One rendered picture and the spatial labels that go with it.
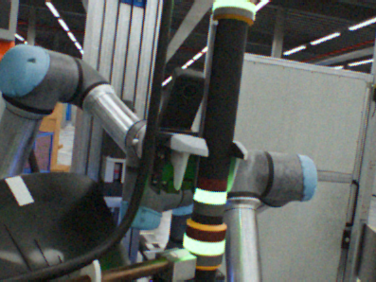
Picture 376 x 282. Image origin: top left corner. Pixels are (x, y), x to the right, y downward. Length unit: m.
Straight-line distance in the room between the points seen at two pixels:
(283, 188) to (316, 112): 1.65
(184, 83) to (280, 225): 2.08
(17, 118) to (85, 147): 0.41
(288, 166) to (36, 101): 0.59
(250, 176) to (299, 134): 1.63
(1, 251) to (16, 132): 0.55
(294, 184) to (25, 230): 0.63
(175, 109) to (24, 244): 0.25
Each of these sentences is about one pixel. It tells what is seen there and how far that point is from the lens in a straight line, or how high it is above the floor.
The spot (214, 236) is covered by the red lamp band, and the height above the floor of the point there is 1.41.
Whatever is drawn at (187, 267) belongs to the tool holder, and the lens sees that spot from 0.36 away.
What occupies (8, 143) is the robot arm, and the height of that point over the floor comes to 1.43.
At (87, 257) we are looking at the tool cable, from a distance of 0.30.
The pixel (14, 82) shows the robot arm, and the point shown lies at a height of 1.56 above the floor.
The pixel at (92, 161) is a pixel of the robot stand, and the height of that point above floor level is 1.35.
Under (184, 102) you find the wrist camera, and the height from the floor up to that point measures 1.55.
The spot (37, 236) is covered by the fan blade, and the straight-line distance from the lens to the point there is 0.38.
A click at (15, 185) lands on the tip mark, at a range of 0.40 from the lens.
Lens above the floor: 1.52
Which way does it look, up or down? 3 degrees down
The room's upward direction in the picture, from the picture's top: 7 degrees clockwise
